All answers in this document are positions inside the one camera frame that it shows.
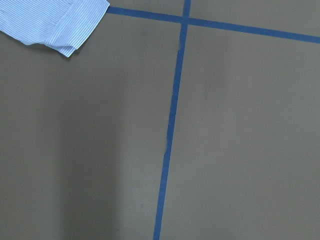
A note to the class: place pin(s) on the blue striped button shirt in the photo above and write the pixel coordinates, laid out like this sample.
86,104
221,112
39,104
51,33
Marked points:
62,25

